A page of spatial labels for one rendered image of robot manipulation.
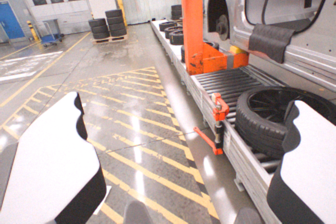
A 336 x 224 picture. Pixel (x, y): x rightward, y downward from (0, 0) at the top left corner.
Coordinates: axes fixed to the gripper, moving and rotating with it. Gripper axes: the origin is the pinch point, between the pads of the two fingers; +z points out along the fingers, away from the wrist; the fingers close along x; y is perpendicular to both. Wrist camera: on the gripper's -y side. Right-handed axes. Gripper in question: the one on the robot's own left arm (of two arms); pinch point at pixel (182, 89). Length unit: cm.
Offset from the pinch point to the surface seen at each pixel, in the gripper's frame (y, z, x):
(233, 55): 48, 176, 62
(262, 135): 72, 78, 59
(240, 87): 89, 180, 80
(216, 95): 68, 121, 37
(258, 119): 66, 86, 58
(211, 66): 59, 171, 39
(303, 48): 21, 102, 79
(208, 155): 120, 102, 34
